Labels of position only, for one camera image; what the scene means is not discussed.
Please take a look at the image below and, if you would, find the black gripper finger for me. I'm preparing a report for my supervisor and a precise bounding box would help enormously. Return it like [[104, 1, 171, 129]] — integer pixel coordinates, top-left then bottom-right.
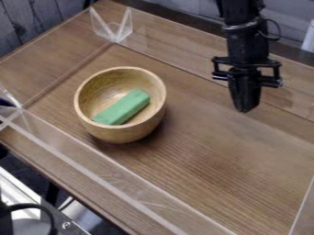
[[228, 73, 247, 112], [244, 71, 261, 112]]

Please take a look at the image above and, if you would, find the clear acrylic front wall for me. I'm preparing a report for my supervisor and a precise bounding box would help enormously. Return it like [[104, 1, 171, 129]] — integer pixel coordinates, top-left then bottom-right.
[[0, 88, 236, 235]]

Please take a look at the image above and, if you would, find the black cable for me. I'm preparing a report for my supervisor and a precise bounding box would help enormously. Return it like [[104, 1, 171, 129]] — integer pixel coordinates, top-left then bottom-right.
[[0, 203, 58, 235]]

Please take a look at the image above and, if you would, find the green rectangular block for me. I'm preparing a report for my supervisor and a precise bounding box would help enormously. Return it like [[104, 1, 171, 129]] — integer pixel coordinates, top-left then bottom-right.
[[92, 88, 151, 125]]

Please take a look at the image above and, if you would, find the grey metal base plate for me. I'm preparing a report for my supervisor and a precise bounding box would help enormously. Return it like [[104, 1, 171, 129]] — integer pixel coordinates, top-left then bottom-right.
[[40, 199, 90, 235]]

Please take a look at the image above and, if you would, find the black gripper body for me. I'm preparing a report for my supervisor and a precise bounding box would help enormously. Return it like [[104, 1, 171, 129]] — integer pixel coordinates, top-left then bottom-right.
[[212, 17, 283, 88]]

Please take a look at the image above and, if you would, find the black table leg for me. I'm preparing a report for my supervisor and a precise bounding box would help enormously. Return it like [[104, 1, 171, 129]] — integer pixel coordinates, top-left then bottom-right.
[[45, 183, 60, 206]]

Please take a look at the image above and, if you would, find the white post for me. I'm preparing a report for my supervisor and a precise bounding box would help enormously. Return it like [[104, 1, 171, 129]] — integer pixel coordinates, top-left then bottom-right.
[[302, 19, 314, 52]]

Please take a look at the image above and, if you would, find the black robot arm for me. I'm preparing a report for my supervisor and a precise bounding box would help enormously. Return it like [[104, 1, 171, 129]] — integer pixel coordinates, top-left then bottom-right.
[[212, 0, 283, 113]]

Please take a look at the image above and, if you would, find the brown wooden bowl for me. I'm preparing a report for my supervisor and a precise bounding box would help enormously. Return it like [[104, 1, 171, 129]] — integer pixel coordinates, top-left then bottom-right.
[[73, 66, 167, 143]]

